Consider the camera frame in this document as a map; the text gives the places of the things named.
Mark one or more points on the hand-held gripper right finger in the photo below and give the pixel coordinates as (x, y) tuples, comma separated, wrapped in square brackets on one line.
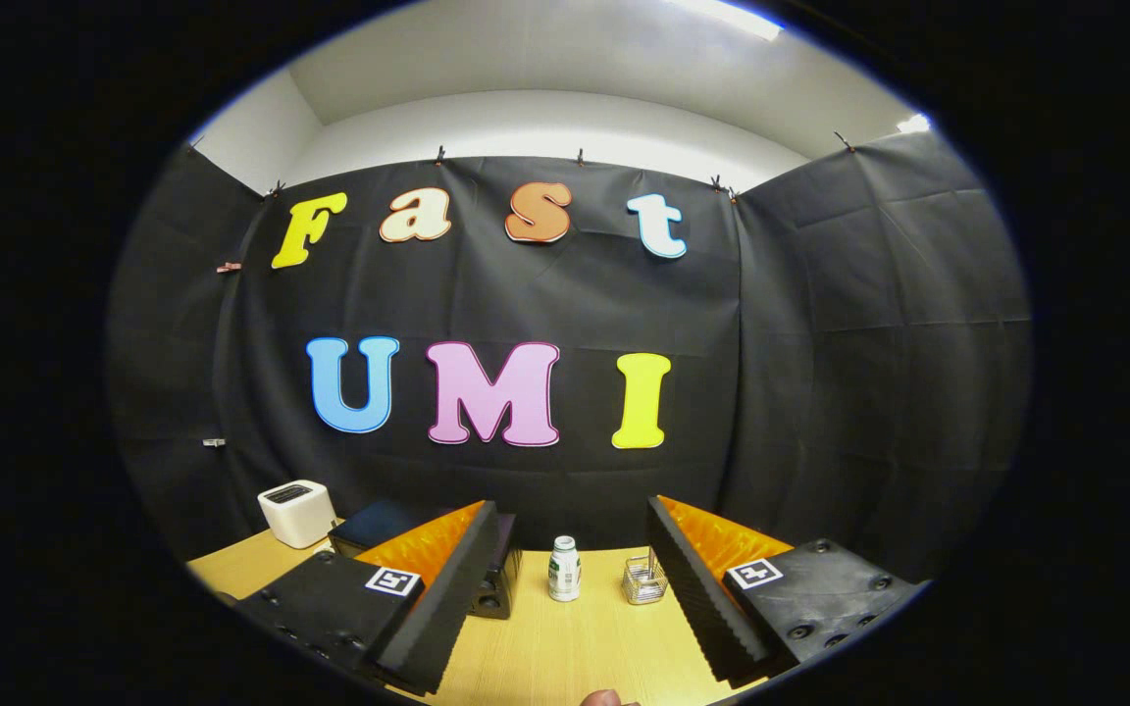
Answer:
[(697, 598)]

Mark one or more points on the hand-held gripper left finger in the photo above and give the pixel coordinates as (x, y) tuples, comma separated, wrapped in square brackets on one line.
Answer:
[(452, 603)]

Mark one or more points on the black toaster oven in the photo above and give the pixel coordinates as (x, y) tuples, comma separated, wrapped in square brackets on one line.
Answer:
[(501, 579)]

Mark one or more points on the white bread toaster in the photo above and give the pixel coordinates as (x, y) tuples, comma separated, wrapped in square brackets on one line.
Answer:
[(295, 520)]

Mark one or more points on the white bottle with green label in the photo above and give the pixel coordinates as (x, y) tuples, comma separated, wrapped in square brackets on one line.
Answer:
[(565, 574)]

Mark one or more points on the small ceiling light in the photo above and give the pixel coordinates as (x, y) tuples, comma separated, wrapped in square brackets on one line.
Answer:
[(914, 124)]

